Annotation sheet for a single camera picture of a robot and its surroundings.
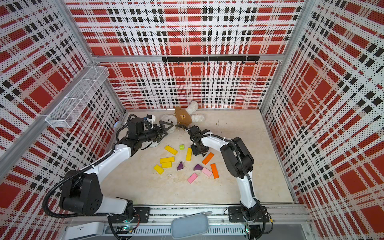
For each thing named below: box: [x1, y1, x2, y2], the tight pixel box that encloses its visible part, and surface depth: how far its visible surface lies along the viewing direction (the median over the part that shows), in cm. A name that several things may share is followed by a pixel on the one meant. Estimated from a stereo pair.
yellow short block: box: [161, 162, 172, 168], surface depth 93 cm
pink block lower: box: [187, 172, 198, 184], surface depth 88 cm
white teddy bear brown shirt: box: [160, 101, 205, 127], surface depth 110 cm
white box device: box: [64, 221, 105, 240], surface depth 66 cm
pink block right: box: [202, 167, 213, 178], surface depth 90 cm
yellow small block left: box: [154, 164, 164, 175], surface depth 91 cm
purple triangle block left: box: [176, 161, 184, 171], surface depth 90 cm
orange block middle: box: [202, 152, 214, 165], surface depth 95 cm
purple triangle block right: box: [193, 163, 204, 171], surface depth 90 cm
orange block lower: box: [210, 163, 220, 179], surface depth 90 cm
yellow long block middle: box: [160, 156, 175, 164], surface depth 95 cm
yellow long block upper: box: [164, 145, 178, 156], surface depth 100 cm
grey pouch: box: [171, 211, 213, 239], surface depth 70 cm
